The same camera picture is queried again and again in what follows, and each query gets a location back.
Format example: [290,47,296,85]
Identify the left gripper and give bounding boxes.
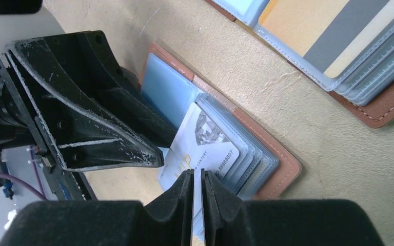
[0,38,164,172]

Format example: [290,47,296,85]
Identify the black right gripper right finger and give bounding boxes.
[201,170,383,245]

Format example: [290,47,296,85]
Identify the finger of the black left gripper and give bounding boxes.
[45,31,178,148]

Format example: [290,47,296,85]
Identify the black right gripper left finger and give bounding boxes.
[0,170,194,245]

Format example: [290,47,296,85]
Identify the pink leather card holder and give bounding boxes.
[138,42,302,240]

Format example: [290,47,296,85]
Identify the silver VIP card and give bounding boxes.
[157,102,240,217]

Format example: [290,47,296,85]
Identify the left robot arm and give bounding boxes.
[0,1,177,172]

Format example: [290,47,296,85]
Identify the brown open card holder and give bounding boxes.
[210,0,394,128]

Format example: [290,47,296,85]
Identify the yellow striped card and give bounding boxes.
[258,1,394,78]

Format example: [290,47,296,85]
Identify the aluminium frame rail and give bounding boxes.
[43,166,97,200]

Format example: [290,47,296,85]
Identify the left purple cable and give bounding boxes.
[0,146,48,201]

